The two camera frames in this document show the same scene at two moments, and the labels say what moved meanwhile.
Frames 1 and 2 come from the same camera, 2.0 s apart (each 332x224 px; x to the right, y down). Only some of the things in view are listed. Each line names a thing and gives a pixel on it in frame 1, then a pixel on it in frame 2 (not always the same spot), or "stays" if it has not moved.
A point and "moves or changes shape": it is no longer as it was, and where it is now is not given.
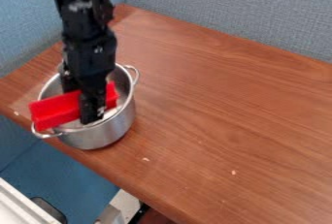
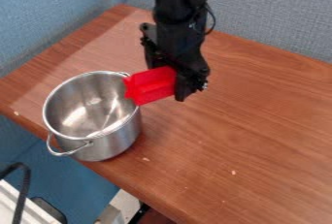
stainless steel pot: [96, 134] moves or changes shape
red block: [61, 108] to [150, 84]
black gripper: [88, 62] to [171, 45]
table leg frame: [126, 209] stays
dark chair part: [56, 213] stays
